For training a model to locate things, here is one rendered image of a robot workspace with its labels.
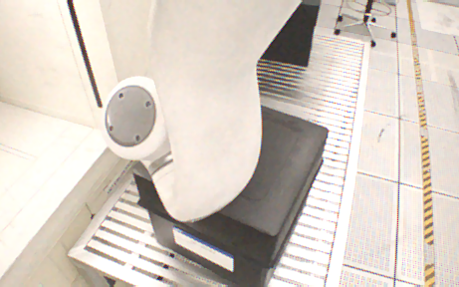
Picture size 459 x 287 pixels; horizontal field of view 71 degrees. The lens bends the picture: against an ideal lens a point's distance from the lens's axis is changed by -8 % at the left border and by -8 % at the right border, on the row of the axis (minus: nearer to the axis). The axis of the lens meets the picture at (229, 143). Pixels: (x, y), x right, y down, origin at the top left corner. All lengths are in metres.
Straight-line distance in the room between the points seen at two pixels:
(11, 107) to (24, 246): 0.52
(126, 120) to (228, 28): 0.18
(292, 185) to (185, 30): 0.43
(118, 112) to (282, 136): 0.40
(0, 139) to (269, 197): 0.77
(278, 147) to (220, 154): 0.39
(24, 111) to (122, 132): 0.81
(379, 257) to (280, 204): 1.26
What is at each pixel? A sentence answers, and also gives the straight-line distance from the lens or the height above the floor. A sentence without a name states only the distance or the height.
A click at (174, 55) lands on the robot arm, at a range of 0.23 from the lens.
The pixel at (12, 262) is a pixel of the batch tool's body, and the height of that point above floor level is 0.87.
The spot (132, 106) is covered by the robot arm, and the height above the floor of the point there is 1.27.
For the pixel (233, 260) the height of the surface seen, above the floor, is 0.86.
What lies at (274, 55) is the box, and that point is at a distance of 1.38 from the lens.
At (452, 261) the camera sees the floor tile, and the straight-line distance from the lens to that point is 1.95.
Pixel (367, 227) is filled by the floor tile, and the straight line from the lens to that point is 1.86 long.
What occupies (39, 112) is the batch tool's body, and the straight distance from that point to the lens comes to 1.11.
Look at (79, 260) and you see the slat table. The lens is 0.86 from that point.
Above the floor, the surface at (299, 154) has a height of 1.01.
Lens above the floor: 1.47
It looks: 44 degrees down
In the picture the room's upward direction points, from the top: straight up
